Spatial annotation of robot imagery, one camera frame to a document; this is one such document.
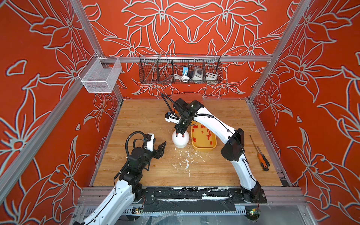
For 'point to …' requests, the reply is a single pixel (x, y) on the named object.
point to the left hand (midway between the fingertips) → (160, 140)
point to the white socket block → (211, 76)
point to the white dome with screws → (180, 142)
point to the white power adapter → (198, 74)
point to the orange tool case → (188, 97)
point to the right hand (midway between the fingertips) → (174, 131)
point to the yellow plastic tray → (202, 138)
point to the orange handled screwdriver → (263, 161)
